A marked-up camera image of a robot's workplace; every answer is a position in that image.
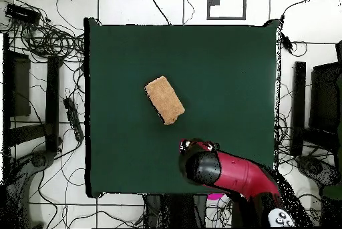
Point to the black power adapter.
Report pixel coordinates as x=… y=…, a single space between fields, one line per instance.
x=287 y=43

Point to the dark cabinet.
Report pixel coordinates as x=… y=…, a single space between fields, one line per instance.
x=324 y=98

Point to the black upright bar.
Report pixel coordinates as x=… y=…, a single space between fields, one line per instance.
x=52 y=100
x=298 y=106

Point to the black electronics box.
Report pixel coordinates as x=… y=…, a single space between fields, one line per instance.
x=22 y=14

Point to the dark brown box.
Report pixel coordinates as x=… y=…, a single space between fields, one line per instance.
x=21 y=84

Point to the black power strip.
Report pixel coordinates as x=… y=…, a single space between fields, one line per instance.
x=72 y=118

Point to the grey stand foot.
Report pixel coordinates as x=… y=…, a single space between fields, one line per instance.
x=312 y=167
x=40 y=159

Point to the magenta round object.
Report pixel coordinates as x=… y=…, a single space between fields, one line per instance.
x=215 y=197

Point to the orange terry towel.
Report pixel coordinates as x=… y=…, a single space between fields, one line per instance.
x=164 y=100

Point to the dark green tablecloth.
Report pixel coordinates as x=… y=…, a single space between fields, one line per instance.
x=120 y=79

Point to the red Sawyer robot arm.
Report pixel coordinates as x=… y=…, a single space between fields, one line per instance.
x=240 y=175

